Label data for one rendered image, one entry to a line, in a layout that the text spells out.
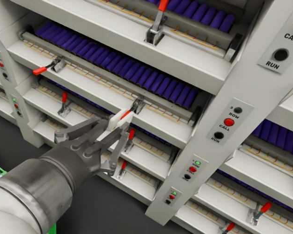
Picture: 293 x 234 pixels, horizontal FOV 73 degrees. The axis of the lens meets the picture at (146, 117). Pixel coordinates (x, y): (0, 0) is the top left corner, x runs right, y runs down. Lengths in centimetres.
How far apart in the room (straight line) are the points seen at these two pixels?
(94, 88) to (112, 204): 57
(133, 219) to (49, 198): 71
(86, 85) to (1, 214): 41
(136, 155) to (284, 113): 44
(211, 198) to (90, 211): 51
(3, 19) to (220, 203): 83
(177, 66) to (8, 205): 33
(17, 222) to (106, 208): 73
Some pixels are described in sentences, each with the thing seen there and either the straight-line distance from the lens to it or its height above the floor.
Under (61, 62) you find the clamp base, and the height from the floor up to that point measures 56.
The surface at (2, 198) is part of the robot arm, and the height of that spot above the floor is 68.
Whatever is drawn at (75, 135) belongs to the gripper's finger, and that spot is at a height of 59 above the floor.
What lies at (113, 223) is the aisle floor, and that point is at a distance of 94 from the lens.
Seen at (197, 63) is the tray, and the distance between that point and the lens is 39.
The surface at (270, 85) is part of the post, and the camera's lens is 38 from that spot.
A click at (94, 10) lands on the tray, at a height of 74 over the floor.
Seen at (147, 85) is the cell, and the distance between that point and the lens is 55.
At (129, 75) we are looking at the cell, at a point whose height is 58.
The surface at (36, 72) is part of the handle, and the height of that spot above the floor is 57.
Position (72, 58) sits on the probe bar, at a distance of 63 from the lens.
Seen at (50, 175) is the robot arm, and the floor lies 66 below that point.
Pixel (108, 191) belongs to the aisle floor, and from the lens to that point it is 98.
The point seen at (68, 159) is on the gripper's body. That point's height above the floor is 65.
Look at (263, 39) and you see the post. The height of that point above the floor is 82.
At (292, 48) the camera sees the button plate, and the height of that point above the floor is 82.
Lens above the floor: 91
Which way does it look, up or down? 45 degrees down
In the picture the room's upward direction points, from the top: 17 degrees clockwise
